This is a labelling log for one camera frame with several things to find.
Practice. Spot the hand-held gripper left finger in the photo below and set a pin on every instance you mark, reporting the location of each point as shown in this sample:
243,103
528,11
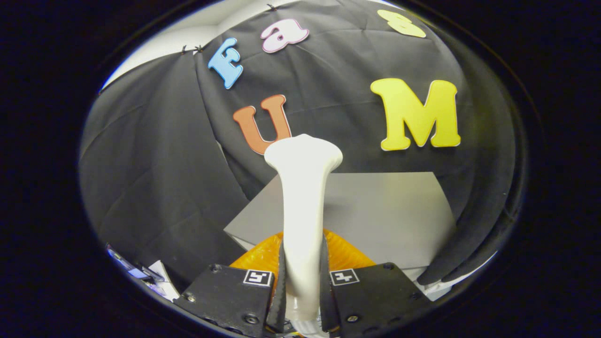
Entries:
280,300

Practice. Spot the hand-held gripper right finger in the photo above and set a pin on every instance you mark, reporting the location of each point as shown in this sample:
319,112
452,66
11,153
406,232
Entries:
326,300

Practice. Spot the white garment steamer head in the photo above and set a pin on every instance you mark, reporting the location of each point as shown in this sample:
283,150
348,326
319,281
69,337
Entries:
303,211

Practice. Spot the black blazer jacket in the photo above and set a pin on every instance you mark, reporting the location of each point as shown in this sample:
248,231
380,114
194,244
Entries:
469,249

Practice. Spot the grey cabinet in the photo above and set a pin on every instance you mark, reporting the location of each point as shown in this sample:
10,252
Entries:
385,216

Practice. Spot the white paper sheet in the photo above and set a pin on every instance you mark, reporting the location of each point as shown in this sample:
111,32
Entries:
164,281

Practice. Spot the device with blue screen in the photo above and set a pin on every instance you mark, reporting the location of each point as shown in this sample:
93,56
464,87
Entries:
131,270

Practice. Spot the black backdrop cloth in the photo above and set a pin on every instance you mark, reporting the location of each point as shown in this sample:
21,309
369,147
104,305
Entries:
155,164

